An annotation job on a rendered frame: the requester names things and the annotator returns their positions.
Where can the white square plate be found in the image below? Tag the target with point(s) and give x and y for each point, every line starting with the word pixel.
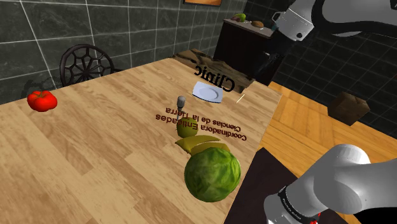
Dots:
pixel 207 92

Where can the wooden table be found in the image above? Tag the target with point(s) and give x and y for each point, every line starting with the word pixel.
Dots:
pixel 93 149

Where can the pale thin stick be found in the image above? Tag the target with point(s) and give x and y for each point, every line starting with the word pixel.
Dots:
pixel 240 98

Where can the yellow banana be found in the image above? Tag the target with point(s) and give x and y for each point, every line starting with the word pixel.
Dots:
pixel 193 142

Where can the green cabbage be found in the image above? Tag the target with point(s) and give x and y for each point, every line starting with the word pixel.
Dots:
pixel 212 175

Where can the orange wall picture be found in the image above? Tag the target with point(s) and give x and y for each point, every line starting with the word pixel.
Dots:
pixel 203 2

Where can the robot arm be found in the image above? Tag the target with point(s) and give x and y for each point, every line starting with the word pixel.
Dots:
pixel 341 183

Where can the olive green banana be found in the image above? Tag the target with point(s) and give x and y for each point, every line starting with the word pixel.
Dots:
pixel 214 147

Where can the dark round-backed chair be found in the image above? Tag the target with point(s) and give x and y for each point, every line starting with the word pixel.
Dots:
pixel 83 63

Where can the dark cabinet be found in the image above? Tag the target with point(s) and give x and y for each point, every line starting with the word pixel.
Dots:
pixel 238 46

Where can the red tomato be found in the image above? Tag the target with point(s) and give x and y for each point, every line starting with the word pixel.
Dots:
pixel 42 100

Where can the olive green round fruit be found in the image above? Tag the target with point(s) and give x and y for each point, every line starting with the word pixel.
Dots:
pixel 186 128

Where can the brown box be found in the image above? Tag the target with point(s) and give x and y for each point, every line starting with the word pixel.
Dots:
pixel 349 108

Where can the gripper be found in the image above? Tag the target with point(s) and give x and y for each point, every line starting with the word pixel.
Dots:
pixel 280 43

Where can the dark robot stand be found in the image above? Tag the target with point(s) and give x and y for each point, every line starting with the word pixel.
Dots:
pixel 263 180

